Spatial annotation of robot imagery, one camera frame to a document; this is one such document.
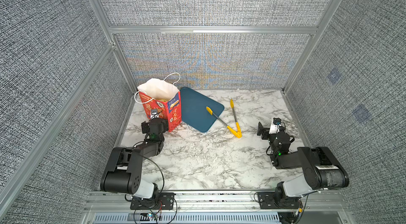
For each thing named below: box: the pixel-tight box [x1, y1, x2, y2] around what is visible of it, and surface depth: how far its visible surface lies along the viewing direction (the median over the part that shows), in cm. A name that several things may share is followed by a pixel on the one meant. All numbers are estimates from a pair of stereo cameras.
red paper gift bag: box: [138, 91, 182, 132], surface depth 87 cm
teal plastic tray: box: [179, 86, 225, 133], surface depth 109 cm
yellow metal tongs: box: [205, 99, 243, 139], surface depth 99 cm
